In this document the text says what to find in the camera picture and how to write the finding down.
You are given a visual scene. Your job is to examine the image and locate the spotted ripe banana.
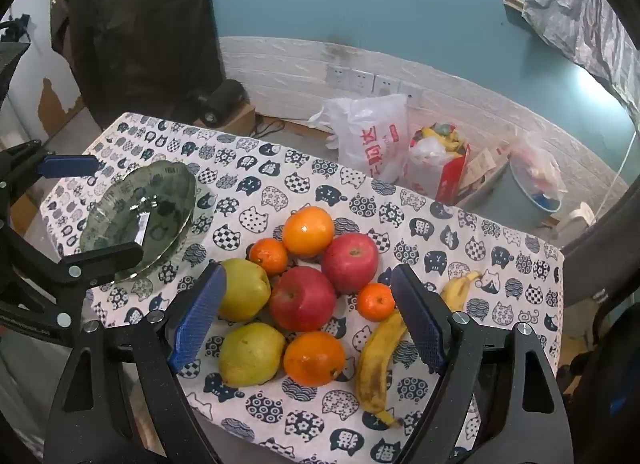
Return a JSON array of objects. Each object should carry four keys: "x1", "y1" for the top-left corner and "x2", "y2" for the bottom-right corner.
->
[{"x1": 355, "y1": 310, "x2": 408, "y2": 426}]

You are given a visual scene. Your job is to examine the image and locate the small tangerine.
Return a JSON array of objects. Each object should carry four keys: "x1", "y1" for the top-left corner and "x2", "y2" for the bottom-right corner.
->
[
  {"x1": 357, "y1": 283, "x2": 396, "y2": 322},
  {"x1": 248, "y1": 239, "x2": 288, "y2": 276}
]

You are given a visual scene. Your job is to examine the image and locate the green pear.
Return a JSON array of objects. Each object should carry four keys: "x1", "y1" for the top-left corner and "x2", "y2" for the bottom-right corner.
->
[
  {"x1": 218, "y1": 322, "x2": 285, "y2": 388},
  {"x1": 218, "y1": 258, "x2": 271, "y2": 322}
]

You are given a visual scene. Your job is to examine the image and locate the red apple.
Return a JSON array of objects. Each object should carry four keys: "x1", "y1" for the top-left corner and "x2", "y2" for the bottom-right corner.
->
[
  {"x1": 321, "y1": 233, "x2": 378, "y2": 295},
  {"x1": 269, "y1": 267, "x2": 337, "y2": 332}
]

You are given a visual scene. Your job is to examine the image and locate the large orange bottom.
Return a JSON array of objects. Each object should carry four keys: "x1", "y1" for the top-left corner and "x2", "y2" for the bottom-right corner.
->
[{"x1": 283, "y1": 331, "x2": 346, "y2": 387}]

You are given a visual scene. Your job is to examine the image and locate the large orange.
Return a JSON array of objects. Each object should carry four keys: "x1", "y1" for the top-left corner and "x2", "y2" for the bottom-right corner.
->
[
  {"x1": 283, "y1": 331, "x2": 346, "y2": 387},
  {"x1": 282, "y1": 206, "x2": 334, "y2": 258}
]

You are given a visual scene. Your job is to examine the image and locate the large orange top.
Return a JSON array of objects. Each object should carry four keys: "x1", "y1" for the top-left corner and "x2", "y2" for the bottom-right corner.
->
[{"x1": 282, "y1": 206, "x2": 334, "y2": 258}]

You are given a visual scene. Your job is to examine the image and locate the yellow banana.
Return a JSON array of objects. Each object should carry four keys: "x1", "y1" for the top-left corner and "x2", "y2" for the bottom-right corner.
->
[{"x1": 440, "y1": 271, "x2": 482, "y2": 312}]

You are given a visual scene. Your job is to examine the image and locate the green glass fruit plate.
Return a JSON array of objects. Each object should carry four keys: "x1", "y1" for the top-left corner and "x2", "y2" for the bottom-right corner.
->
[{"x1": 79, "y1": 161, "x2": 196, "y2": 282}]

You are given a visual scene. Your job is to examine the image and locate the cat pattern tablecloth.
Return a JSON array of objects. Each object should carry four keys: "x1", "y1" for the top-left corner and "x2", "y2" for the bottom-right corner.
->
[{"x1": 41, "y1": 114, "x2": 563, "y2": 463}]

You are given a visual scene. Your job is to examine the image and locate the grey blue bucket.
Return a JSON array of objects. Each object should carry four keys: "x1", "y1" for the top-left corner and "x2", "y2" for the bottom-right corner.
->
[{"x1": 475, "y1": 140, "x2": 567, "y2": 232}]

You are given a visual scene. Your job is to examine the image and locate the white plastic stool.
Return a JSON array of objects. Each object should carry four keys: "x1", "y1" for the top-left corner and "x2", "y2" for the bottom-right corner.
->
[{"x1": 553, "y1": 202, "x2": 596, "y2": 239}]

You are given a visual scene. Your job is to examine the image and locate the red white trash bag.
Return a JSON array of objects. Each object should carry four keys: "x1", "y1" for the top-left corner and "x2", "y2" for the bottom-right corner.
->
[{"x1": 405, "y1": 123, "x2": 470, "y2": 205}]

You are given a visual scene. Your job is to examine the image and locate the dark hanging coat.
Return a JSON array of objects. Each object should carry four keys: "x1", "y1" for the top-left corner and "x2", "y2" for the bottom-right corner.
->
[{"x1": 68, "y1": 0, "x2": 224, "y2": 128}]

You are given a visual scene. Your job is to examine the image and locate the black speaker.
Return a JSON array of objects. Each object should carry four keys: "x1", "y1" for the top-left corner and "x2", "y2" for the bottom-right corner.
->
[{"x1": 196, "y1": 80, "x2": 245, "y2": 128}]

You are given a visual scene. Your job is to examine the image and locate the cardboard box on floor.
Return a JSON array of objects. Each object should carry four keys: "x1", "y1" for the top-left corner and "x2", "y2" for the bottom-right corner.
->
[{"x1": 193, "y1": 103, "x2": 256, "y2": 136}]

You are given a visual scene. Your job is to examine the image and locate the white plastic shopping bag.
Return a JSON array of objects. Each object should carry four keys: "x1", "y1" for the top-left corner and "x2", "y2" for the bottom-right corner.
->
[{"x1": 307, "y1": 94, "x2": 409, "y2": 182}]

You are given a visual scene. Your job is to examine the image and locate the silver window curtain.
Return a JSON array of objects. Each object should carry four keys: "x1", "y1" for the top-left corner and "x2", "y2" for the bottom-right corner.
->
[{"x1": 522, "y1": 0, "x2": 639, "y2": 123}]

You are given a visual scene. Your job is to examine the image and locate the white wall socket strip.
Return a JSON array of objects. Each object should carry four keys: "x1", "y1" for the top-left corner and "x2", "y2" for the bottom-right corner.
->
[{"x1": 326, "y1": 64, "x2": 423, "y2": 108}]

